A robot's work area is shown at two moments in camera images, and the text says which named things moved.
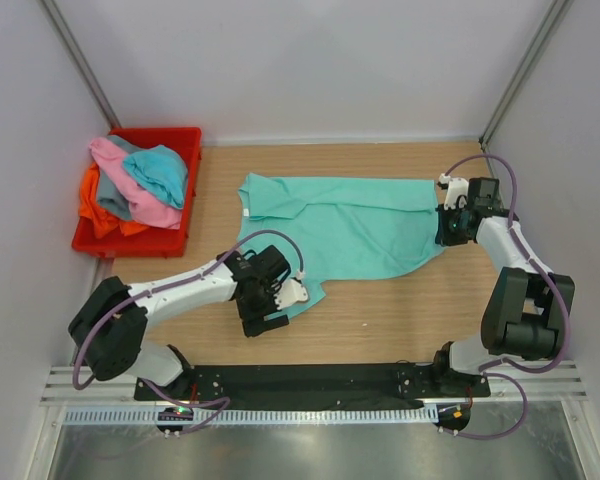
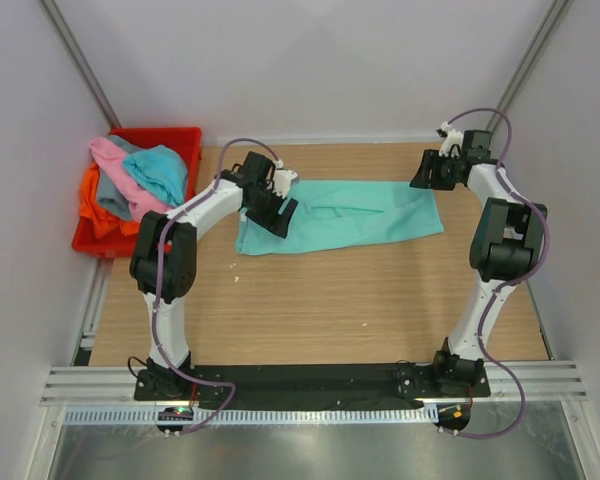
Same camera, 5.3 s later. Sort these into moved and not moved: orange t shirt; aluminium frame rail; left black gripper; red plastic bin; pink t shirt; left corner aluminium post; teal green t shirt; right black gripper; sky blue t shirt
Moved: teal green t shirt; right black gripper; left black gripper
Not moved: pink t shirt; aluminium frame rail; orange t shirt; left corner aluminium post; red plastic bin; sky blue t shirt
